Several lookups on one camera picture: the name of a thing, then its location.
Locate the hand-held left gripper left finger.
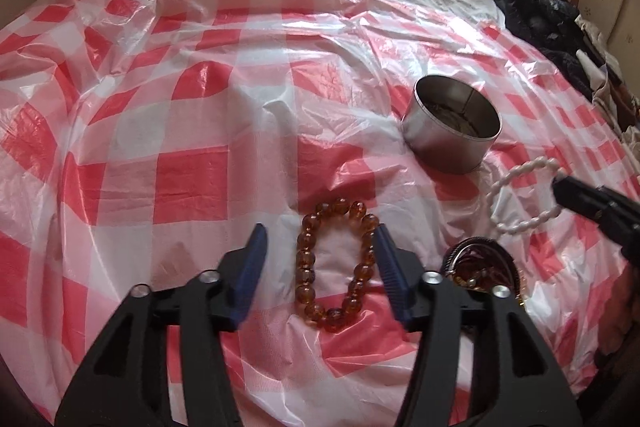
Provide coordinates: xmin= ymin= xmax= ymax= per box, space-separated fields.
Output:
xmin=54 ymin=223 xmax=268 ymax=427

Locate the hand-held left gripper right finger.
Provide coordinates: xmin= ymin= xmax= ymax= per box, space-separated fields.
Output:
xmin=372 ymin=223 xmax=584 ymax=427

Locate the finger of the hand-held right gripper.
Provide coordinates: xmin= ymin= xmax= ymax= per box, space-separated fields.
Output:
xmin=552 ymin=174 xmax=640 ymax=267

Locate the amber bead bracelet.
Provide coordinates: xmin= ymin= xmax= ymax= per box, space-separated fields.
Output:
xmin=296 ymin=198 xmax=381 ymax=333

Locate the white bead bracelet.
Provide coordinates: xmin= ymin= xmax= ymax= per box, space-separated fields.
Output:
xmin=487 ymin=157 xmax=573 ymax=237

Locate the dark bead jewelry bundle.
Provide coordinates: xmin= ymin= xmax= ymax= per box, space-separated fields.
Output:
xmin=440 ymin=237 xmax=528 ymax=308

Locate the round metal tin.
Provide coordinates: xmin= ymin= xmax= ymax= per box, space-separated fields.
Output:
xmin=401 ymin=75 xmax=502 ymax=174

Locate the red white checkered plastic sheet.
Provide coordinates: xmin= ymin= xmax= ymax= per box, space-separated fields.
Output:
xmin=0 ymin=0 xmax=640 ymax=427

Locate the pile of dark clothes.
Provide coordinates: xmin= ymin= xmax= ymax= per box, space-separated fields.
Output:
xmin=492 ymin=0 xmax=640 ymax=138

